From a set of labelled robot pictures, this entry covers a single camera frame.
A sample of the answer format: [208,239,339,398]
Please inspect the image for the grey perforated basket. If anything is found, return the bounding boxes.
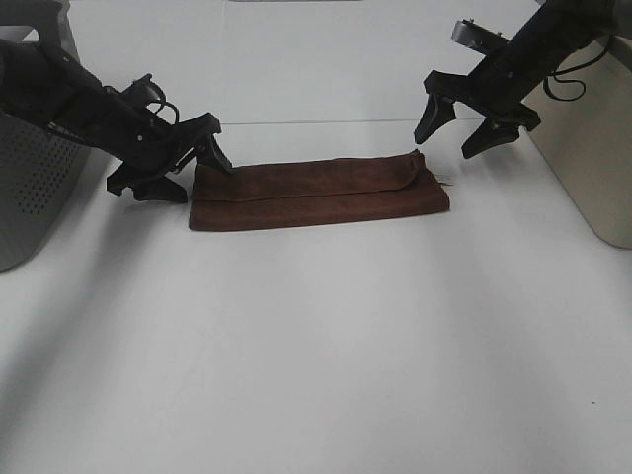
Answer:
[1,1,90,271]

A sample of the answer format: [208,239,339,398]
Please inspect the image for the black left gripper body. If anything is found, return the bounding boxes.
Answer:
[107,113,221,196]

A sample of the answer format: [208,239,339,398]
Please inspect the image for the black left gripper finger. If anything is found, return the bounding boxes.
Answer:
[196,134,234,176]
[131,177,188,203]

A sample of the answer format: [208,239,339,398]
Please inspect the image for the brown towel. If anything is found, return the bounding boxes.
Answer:
[189,150,450,232]

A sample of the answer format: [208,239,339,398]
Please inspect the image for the beige plastic bin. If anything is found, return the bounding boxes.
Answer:
[525,39,631,249]

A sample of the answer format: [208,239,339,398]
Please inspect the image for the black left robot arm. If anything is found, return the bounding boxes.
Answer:
[1,40,234,203]

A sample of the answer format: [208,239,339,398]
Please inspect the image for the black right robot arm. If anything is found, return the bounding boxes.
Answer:
[414,1,631,159]

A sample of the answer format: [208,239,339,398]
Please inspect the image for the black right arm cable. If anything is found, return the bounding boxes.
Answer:
[542,37,613,102]

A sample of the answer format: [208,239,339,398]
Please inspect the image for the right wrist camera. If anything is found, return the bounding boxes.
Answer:
[451,19,509,55]

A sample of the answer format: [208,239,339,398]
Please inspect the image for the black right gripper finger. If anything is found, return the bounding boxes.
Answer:
[461,120,518,159]
[414,94,456,144]

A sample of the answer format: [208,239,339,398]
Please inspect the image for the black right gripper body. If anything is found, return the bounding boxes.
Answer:
[423,46,539,130]

